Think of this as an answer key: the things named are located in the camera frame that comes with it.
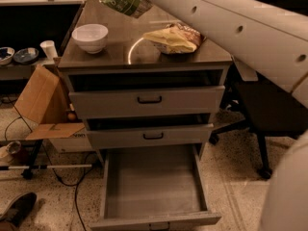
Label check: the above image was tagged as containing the green jalapeno chip bag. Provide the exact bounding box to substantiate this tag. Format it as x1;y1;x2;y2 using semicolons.
101;0;152;18

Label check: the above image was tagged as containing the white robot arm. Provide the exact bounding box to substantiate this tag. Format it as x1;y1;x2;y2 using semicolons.
149;0;308;231

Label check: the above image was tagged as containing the grey drawer cabinet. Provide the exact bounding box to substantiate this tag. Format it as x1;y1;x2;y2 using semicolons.
57;0;234;166

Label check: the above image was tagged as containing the grey middle drawer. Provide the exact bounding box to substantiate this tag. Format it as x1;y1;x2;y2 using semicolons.
88;124;213;149

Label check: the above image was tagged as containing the grey drawer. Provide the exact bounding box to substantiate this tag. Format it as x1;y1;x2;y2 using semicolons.
69;86;224;118
88;124;213;149
90;144;220;231

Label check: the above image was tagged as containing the grey top drawer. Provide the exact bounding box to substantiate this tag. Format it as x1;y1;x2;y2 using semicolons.
69;86;224;118

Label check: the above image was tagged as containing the yellow brown chip bag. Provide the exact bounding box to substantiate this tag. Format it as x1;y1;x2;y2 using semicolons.
142;23;205;55

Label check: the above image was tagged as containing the grey bottom drawer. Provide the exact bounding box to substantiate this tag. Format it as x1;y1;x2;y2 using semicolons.
90;144;220;231

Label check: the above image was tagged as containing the small orange ball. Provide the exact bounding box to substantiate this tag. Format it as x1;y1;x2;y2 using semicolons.
67;112;77;122

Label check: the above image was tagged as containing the white ceramic bowl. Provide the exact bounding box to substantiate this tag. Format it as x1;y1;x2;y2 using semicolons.
71;24;109;54

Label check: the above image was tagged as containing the open cardboard box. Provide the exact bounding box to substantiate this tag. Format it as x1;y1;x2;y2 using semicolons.
14;64;92;153

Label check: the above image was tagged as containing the black office chair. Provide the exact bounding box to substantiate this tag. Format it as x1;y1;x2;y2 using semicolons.
210;0;308;179

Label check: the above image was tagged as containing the white paper cup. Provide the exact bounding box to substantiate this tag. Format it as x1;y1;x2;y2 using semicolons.
40;40;58;60

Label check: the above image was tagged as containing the blue patterned bowl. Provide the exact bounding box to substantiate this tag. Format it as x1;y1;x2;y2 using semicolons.
13;47;39;64

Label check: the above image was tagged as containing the brown jar on floor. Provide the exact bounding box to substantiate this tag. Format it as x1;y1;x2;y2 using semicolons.
7;141;29;164

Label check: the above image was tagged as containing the black tripod stand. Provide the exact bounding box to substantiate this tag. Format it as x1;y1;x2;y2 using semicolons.
0;140;93;179

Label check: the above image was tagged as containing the white blue bowl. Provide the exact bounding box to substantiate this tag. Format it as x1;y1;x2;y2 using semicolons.
0;47;15;65

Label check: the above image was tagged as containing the dark shoe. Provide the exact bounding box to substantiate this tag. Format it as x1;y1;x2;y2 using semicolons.
0;192;37;231

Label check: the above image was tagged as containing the black floor cable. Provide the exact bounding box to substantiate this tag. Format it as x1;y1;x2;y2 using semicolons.
0;94;100;231

